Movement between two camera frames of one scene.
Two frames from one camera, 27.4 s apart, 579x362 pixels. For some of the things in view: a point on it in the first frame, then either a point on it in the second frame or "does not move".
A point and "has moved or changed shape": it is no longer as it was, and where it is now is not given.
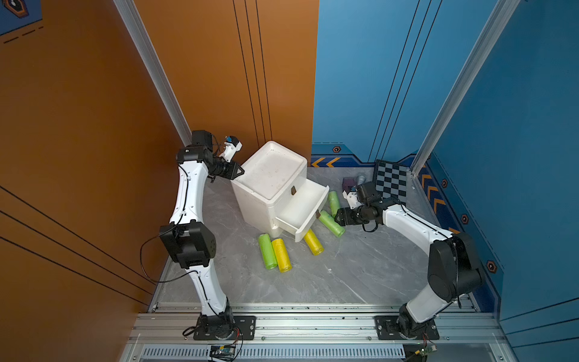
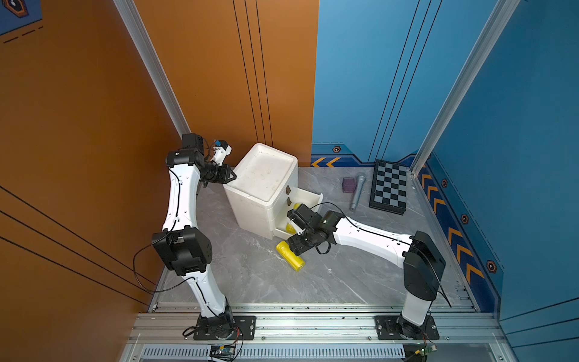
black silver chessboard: x=390 y=179 does not move
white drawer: x=279 y=200 has moved or changed shape
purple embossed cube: x=347 y=183 does not move
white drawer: x=298 y=212 has moved or changed shape
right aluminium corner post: x=491 y=33 does not move
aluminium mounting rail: x=321 y=332 does not move
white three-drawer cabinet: x=274 y=194 has moved or changed shape
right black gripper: x=347 y=216 → x=296 y=246
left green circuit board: x=222 y=351 does not move
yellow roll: x=282 y=255 has moved or changed shape
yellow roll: x=313 y=242 has moved or changed shape
